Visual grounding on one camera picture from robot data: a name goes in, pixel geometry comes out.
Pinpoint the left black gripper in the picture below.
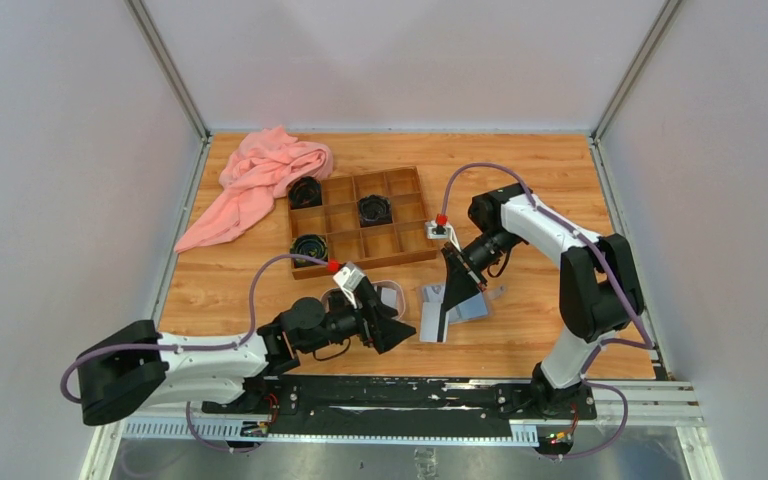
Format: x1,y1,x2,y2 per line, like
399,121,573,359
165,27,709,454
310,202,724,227
300,285,415,354

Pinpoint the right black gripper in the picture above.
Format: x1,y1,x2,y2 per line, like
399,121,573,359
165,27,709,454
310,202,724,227
442,229,524,311

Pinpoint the pink leather card holder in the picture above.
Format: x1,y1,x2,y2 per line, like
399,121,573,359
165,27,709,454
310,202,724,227
417,285,507,325

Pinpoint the silver white credit card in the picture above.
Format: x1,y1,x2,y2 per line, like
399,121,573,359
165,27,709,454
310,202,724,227
420,283,445,304

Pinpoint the white card black stripe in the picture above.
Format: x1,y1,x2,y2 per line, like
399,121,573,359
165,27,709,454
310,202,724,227
419,302,449,343

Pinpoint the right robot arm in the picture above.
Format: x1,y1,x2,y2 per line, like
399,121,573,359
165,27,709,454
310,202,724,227
440,183,653,418

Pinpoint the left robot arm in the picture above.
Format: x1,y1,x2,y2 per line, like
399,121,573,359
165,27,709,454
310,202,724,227
76,279,417,426

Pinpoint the pink oval tray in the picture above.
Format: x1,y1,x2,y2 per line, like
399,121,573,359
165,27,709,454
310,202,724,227
320,280,407,321

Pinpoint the brown wooden divider tray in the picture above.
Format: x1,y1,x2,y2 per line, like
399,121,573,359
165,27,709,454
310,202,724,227
288,167,436,280

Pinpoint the black flower cup front left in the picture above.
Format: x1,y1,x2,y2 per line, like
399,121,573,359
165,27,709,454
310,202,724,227
289,234,328,268

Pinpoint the black flower cup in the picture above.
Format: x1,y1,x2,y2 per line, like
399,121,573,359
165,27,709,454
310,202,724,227
287,176,323,210
357,194,393,228
289,234,328,268

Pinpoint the black flower cup centre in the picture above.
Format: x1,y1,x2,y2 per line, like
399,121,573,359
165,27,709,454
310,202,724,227
357,194,393,228

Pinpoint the black flower cup rear left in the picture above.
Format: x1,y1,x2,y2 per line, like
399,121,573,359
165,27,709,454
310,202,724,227
287,176,323,210

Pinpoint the pink crumpled cloth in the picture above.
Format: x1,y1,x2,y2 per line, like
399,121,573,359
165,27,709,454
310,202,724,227
174,126,334,253

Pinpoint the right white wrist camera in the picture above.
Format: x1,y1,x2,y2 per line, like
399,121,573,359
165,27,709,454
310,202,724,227
424,220,461,250

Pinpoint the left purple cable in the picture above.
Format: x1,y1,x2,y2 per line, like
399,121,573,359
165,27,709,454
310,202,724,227
59,254,340,455

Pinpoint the purple cable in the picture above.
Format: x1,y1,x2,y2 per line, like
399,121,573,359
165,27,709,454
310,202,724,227
59,254,340,455
436,162,656,462

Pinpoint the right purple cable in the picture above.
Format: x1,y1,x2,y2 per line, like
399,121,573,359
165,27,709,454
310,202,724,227
436,162,656,462

